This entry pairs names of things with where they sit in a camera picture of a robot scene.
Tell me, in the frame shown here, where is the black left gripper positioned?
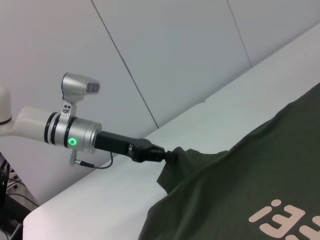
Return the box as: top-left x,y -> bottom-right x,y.
94,129 -> 177,166

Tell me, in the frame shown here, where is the dark green FREE t-shirt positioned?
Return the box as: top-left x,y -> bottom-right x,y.
139,82 -> 320,240

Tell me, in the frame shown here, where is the dark grey side cabinet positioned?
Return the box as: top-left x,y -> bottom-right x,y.
0,193 -> 40,240

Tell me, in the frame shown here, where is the black background equipment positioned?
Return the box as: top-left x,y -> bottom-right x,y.
0,152 -> 11,208

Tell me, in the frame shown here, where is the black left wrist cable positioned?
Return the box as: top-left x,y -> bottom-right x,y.
69,149 -> 114,170

